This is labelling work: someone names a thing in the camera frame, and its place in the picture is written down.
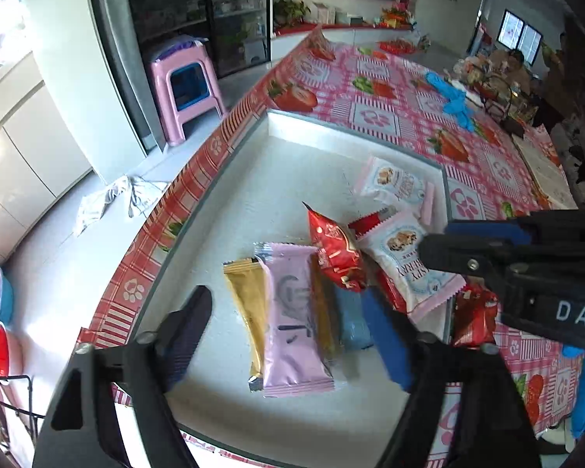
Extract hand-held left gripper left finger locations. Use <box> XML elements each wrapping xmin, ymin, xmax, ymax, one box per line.
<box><xmin>32</xmin><ymin>284</ymin><xmax>214</xmax><ymax>468</ymax></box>

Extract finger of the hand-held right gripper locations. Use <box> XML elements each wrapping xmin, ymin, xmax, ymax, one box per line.
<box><xmin>445</xmin><ymin>209</ymin><xmax>585</xmax><ymax>245</ymax></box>
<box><xmin>418</xmin><ymin>233</ymin><xmax>585</xmax><ymax>280</ymax></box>

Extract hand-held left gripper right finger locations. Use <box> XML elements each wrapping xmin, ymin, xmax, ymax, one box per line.
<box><xmin>361</xmin><ymin>287</ymin><xmax>540</xmax><ymax>468</ymax></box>

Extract blue snack packet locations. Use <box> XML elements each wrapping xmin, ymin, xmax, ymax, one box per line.
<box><xmin>332</xmin><ymin>285</ymin><xmax>374</xmax><ymax>351</ymax></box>

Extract red snack packet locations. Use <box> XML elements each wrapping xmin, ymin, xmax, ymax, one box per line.
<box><xmin>302</xmin><ymin>201</ymin><xmax>367</xmax><ymax>293</ymax></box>
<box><xmin>376</xmin><ymin>269</ymin><xmax>413</xmax><ymax>314</ymax></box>
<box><xmin>451</xmin><ymin>285</ymin><xmax>499</xmax><ymax>349</ymax></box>
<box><xmin>347</xmin><ymin>209</ymin><xmax>395</xmax><ymax>237</ymax></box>

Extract narrow pink snack packet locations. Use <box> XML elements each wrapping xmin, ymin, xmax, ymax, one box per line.
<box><xmin>420</xmin><ymin>181</ymin><xmax>437</xmax><ymax>227</ymax></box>

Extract white pink snack packet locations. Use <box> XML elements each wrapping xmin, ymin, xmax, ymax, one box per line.
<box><xmin>356</xmin><ymin>207</ymin><xmax>468</xmax><ymax>323</ymax></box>
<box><xmin>353</xmin><ymin>156</ymin><xmax>427</xmax><ymax>206</ymax></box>

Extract golden yellow snack packet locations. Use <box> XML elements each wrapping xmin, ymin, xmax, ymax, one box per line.
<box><xmin>223</xmin><ymin>257</ymin><xmax>270</xmax><ymax>393</ymax></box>

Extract brown gold snack packet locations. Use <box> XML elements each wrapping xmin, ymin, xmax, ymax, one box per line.
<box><xmin>309</xmin><ymin>253</ymin><xmax>344</xmax><ymax>359</ymax></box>

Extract plain pink snack packet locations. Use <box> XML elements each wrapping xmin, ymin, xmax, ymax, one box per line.
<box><xmin>253</xmin><ymin>242</ymin><xmax>335</xmax><ymax>398</ymax></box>

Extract white rectangular tray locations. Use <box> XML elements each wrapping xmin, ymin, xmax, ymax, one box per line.
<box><xmin>136</xmin><ymin>108</ymin><xmax>456</xmax><ymax>468</ymax></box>

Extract white folded cartoon mat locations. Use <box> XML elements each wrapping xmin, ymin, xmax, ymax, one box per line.
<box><xmin>512</xmin><ymin>129</ymin><xmax>578</xmax><ymax>208</ymax></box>

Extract blue plastic bag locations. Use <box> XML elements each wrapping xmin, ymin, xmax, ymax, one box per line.
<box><xmin>443</xmin><ymin>92</ymin><xmax>477</xmax><ymax>132</ymax></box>

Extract pink strawberry print tablecloth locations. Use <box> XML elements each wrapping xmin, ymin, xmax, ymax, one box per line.
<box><xmin>80</xmin><ymin>27</ymin><xmax>585</xmax><ymax>468</ymax></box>

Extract blue disposable glove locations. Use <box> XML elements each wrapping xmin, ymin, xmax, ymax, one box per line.
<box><xmin>425</xmin><ymin>72</ymin><xmax>456</xmax><ymax>96</ymax></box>

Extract crumpled grey white cloth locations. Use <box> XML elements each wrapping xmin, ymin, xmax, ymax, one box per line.
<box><xmin>73</xmin><ymin>175</ymin><xmax>169</xmax><ymax>235</ymax></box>

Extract window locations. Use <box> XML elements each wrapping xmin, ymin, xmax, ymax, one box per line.
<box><xmin>497</xmin><ymin>10</ymin><xmax>542</xmax><ymax>64</ymax></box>

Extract orange gift boxes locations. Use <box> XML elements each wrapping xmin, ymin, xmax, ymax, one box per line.
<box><xmin>380</xmin><ymin>4</ymin><xmax>415</xmax><ymax>27</ymax></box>

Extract white low counter red top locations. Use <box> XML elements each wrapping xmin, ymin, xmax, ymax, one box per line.
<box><xmin>273</xmin><ymin>22</ymin><xmax>420</xmax><ymax>59</ymax></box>

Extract pink plastic stool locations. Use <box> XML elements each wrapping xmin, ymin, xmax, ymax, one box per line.
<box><xmin>145</xmin><ymin>34</ymin><xmax>227</xmax><ymax>147</ymax></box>

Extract white kitchen cabinets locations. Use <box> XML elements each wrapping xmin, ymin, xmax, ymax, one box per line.
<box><xmin>0</xmin><ymin>0</ymin><xmax>98</xmax><ymax>264</ymax></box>

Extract grey refrigerator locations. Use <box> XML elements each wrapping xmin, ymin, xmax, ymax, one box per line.
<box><xmin>85</xmin><ymin>0</ymin><xmax>165</xmax><ymax>154</ymax></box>

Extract green potted plant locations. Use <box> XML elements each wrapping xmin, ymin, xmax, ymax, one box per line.
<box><xmin>273</xmin><ymin>0</ymin><xmax>312</xmax><ymax>27</ymax></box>

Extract black framed glass display cabinet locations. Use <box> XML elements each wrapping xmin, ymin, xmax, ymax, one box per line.
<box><xmin>124</xmin><ymin>0</ymin><xmax>274</xmax><ymax>79</ymax></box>

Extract black wire rack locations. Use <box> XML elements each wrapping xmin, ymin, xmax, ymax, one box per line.
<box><xmin>0</xmin><ymin>375</ymin><xmax>47</xmax><ymax>454</ymax></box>

